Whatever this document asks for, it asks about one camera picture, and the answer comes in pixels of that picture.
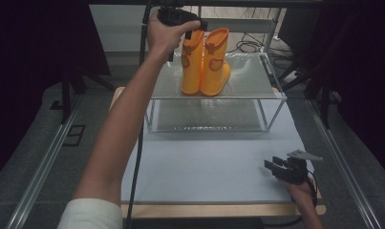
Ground white table mat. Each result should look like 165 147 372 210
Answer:
120 90 315 204

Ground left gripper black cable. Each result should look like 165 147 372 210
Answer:
125 0 176 229

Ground grey metal stand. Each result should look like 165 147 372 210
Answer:
194 6 279 53

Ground yellow duck rain boot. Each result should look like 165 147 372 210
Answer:
180 29 206 95
200 27 232 97

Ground metal floor rail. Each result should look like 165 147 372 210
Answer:
5 94 83 229
307 97 383 229

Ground white sleeve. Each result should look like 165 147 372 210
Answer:
56 198 123 229

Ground person's left hand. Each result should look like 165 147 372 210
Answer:
146 10 202 59

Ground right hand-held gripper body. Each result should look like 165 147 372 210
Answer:
277 149 324 186

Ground wooden table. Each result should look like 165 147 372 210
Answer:
109 86 328 219

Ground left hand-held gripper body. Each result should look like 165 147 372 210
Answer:
157 7 202 28

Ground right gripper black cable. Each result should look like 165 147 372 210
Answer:
262 171 319 229

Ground person's right hand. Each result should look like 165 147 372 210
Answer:
277 177 316 203

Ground black tripod stand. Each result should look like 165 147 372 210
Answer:
49 71 116 125
279 56 341 130

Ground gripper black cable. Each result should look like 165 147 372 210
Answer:
262 171 319 229
125 0 176 229

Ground metal frame shoe rack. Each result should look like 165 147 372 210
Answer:
141 52 289 134

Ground dark curtain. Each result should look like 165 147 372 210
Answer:
0 0 112 185
317 0 385 182

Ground white cabinet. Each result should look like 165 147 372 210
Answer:
89 4 175 53

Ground black floor cables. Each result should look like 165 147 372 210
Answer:
208 6 298 70

